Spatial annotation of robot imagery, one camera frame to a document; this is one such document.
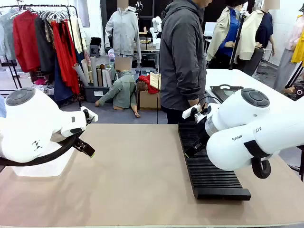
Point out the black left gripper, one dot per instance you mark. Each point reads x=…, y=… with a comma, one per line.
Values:
x=77, y=143

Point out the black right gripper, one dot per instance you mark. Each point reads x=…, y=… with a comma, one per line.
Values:
x=203, y=133

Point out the black plastic serving tray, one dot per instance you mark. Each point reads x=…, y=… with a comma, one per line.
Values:
x=223, y=91

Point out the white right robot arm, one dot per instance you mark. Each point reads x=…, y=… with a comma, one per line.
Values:
x=244, y=142

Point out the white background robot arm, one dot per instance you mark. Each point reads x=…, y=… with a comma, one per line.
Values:
x=156, y=31

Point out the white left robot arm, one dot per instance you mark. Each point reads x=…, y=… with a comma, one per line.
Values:
x=28, y=123

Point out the person's right hand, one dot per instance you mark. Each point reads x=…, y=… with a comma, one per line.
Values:
x=193, y=102

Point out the black slotted PCB rack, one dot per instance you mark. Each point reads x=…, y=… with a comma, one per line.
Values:
x=209, y=178

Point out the grey storage bin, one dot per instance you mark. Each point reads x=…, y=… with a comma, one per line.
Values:
x=93, y=93

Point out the seated mannequin green hoodie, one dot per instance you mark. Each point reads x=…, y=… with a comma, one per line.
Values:
x=122, y=92

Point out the brown cardboard box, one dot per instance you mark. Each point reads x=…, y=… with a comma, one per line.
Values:
x=148, y=99

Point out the navy hanging garment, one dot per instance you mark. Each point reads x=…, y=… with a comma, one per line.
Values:
x=60, y=85

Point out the grey paper roll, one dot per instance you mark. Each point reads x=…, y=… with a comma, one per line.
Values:
x=80, y=74

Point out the light wooden board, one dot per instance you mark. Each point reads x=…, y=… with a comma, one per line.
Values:
x=155, y=80

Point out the red cloth pile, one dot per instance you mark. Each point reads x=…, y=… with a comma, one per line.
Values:
x=148, y=83

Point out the person in grey jacket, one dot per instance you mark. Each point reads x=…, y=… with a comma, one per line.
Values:
x=183, y=59

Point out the light blue cloth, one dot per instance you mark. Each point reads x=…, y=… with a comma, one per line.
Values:
x=2, y=107

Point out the long red hanging dress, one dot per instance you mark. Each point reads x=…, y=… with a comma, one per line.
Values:
x=65, y=54

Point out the dark grey hanging garment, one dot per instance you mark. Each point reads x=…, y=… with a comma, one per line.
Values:
x=45, y=52

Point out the black stand legs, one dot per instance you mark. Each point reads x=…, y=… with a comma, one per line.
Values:
x=299, y=164

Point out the cream hanging garment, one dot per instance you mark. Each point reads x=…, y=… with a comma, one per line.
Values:
x=77, y=35

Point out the black tripod pole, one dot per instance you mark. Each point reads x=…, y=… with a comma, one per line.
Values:
x=237, y=40

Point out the grey skirt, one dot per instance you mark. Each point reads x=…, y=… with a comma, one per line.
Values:
x=285, y=69

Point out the mannequin beige coat blue shirt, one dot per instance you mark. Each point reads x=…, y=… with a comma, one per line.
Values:
x=225, y=31

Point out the red shirt on hanger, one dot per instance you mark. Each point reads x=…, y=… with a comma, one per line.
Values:
x=26, y=40

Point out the mannequin cream jacket navy top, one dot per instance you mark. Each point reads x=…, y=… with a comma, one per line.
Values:
x=259, y=33

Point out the black clothes rack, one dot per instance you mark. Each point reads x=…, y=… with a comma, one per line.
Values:
x=71, y=14

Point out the light grey shirt on hanger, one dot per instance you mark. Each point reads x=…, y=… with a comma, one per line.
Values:
x=7, y=35

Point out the yellow garment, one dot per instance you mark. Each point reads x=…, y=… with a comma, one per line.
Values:
x=299, y=50

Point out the mannequin in pink top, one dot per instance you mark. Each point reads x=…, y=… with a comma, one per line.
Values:
x=297, y=31

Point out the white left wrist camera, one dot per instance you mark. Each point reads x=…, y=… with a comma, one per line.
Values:
x=91, y=116

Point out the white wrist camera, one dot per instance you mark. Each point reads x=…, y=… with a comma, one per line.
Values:
x=91, y=116
x=190, y=112

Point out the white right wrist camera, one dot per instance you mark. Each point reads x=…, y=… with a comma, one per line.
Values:
x=190, y=112

